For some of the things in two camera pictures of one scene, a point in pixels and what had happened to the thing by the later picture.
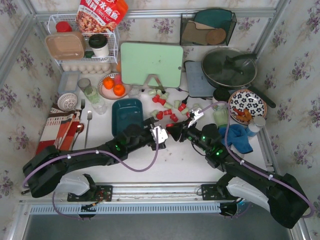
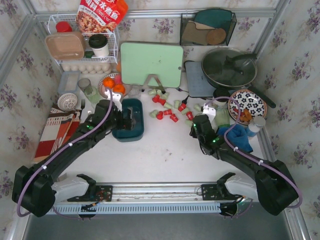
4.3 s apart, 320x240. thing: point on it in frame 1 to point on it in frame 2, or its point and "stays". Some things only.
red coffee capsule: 174,117 stays
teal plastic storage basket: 126,112 stays
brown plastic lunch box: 65,45 stays
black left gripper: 152,135 to 126,119
